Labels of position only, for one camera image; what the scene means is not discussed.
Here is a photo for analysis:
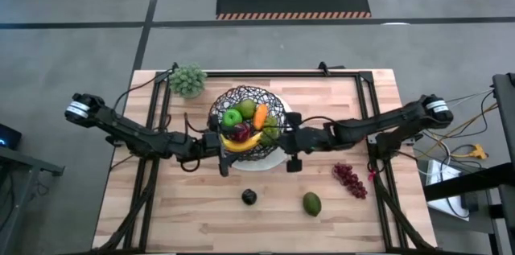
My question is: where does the green pear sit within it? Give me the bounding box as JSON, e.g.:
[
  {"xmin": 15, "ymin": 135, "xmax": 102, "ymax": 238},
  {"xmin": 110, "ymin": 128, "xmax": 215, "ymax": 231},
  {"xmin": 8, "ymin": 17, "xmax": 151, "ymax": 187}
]
[{"xmin": 235, "ymin": 98, "xmax": 258, "ymax": 121}]

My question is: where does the black wire basket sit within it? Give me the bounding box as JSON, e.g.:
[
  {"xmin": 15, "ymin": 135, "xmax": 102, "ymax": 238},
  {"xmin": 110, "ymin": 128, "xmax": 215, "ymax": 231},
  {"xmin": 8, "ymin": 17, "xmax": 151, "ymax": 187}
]
[{"xmin": 208, "ymin": 84, "xmax": 288, "ymax": 162}]

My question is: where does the black table beam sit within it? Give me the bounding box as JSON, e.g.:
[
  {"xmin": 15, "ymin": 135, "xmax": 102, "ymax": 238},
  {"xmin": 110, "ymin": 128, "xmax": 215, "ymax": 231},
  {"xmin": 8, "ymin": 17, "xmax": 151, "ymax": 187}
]
[{"xmin": 422, "ymin": 162, "xmax": 515, "ymax": 202}]

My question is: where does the orange mango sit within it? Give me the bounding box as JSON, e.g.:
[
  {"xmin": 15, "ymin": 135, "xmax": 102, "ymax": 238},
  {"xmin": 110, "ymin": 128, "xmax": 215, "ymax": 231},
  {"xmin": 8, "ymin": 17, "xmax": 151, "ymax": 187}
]
[{"xmin": 252, "ymin": 103, "xmax": 270, "ymax": 131}]

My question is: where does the black computer with blue light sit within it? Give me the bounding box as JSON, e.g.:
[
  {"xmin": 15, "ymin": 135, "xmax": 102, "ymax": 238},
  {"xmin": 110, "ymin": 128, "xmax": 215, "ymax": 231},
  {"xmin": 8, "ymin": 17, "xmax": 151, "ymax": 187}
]
[{"xmin": 0, "ymin": 123, "xmax": 23, "ymax": 151}]

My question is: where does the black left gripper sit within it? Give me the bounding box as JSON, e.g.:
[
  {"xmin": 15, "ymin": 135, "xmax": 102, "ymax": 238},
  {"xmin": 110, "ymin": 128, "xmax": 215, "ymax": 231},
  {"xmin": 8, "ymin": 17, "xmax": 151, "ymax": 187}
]
[{"xmin": 200, "ymin": 113, "xmax": 240, "ymax": 179}]

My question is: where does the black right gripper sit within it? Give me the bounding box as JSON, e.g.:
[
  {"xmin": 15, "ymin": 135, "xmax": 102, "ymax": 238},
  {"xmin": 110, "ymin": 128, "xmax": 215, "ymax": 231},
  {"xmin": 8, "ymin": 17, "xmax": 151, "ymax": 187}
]
[{"xmin": 280, "ymin": 111, "xmax": 325, "ymax": 174}]

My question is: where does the red apple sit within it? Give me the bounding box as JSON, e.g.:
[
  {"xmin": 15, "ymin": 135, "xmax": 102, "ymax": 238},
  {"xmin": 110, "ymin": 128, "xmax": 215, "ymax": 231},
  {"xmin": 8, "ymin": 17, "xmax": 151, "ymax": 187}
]
[{"xmin": 231, "ymin": 122, "xmax": 253, "ymax": 144}]

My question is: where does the yellow banana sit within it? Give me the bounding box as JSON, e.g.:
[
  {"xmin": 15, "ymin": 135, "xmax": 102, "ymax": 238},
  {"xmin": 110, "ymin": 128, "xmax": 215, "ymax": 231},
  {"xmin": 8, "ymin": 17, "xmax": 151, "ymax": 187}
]
[{"xmin": 220, "ymin": 130, "xmax": 264, "ymax": 154}]

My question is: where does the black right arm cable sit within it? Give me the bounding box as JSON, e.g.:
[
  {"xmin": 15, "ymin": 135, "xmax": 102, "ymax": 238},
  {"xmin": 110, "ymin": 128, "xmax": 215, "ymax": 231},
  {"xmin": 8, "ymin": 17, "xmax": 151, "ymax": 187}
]
[{"xmin": 299, "ymin": 115, "xmax": 340, "ymax": 125}]

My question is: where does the yellow floor cable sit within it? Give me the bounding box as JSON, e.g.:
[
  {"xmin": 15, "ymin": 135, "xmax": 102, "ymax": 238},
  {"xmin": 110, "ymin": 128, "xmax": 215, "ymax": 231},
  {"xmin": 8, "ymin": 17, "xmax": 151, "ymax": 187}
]
[{"xmin": 422, "ymin": 103, "xmax": 500, "ymax": 155}]

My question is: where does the grey side table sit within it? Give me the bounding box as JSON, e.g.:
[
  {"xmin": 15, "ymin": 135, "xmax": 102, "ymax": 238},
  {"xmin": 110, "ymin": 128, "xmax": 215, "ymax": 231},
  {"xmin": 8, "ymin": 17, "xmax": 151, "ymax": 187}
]
[{"xmin": 0, "ymin": 146, "xmax": 65, "ymax": 255}]

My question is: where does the green potted succulent plant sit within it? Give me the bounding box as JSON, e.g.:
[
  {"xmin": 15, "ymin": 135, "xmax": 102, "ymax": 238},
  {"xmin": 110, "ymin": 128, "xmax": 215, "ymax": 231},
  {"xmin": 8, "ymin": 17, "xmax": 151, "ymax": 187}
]
[{"xmin": 167, "ymin": 64, "xmax": 208, "ymax": 99}]

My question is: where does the red grape bunch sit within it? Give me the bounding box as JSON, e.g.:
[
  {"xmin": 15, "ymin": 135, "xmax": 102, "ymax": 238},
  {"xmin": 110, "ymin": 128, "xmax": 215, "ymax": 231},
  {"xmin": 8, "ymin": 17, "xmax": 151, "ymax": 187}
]
[{"xmin": 332, "ymin": 162, "xmax": 369, "ymax": 200}]

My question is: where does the yellow plug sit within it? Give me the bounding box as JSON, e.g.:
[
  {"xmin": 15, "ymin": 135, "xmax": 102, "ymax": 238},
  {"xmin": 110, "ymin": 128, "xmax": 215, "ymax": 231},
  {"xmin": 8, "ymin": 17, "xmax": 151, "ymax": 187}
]
[{"xmin": 462, "ymin": 144, "xmax": 489, "ymax": 160}]

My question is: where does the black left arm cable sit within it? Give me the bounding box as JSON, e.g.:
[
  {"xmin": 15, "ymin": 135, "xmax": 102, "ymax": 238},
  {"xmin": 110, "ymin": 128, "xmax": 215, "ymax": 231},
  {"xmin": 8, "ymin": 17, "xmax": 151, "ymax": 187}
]
[{"xmin": 112, "ymin": 68, "xmax": 173, "ymax": 112}]

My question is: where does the black aluminium frame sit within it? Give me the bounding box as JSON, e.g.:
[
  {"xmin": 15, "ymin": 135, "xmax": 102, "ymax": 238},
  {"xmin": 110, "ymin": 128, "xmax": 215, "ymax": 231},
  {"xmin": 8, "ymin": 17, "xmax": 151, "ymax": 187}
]
[{"xmin": 96, "ymin": 68, "xmax": 438, "ymax": 254}]

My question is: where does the black side table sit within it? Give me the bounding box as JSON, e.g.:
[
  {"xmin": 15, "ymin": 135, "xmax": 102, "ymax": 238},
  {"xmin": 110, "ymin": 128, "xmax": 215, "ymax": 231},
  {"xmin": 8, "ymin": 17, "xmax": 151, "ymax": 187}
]
[{"xmin": 492, "ymin": 72, "xmax": 515, "ymax": 159}]

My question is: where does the green grape bunch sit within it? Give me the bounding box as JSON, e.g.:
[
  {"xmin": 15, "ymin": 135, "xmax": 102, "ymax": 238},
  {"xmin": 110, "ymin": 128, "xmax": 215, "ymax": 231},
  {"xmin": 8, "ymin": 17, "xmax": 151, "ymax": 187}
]
[{"xmin": 260, "ymin": 116, "xmax": 281, "ymax": 148}]

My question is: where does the white paper sheet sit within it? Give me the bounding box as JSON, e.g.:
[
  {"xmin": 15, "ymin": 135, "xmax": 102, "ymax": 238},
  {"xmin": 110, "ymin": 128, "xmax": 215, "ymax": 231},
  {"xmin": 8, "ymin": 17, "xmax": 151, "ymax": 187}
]
[{"xmin": 426, "ymin": 158, "xmax": 471, "ymax": 222}]

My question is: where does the green avocado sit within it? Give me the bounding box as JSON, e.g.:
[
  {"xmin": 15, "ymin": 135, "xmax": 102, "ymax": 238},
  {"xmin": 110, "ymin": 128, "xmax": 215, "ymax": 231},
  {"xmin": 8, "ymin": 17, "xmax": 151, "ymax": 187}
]
[{"xmin": 302, "ymin": 191, "xmax": 323, "ymax": 218}]

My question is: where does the dark plum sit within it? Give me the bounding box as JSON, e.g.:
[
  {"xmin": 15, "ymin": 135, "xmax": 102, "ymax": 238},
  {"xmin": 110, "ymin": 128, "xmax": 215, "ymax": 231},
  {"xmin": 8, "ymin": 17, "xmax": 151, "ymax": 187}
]
[{"xmin": 241, "ymin": 188, "xmax": 258, "ymax": 206}]

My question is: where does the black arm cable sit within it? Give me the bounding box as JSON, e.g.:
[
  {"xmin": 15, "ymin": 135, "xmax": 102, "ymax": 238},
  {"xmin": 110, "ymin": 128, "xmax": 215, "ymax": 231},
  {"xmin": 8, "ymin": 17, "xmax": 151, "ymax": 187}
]
[
  {"xmin": 112, "ymin": 68, "xmax": 173, "ymax": 112},
  {"xmin": 299, "ymin": 115, "xmax": 340, "ymax": 125}
]

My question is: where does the white round mat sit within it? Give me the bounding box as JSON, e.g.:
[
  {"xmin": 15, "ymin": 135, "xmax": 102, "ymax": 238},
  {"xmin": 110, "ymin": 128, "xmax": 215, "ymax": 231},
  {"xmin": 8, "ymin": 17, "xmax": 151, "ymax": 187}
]
[{"xmin": 231, "ymin": 93, "xmax": 294, "ymax": 172}]

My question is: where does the green apple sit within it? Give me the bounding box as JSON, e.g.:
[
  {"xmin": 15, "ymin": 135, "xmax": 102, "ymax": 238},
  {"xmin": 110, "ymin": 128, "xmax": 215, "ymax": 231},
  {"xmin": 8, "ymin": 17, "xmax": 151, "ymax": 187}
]
[{"xmin": 221, "ymin": 109, "xmax": 244, "ymax": 128}]

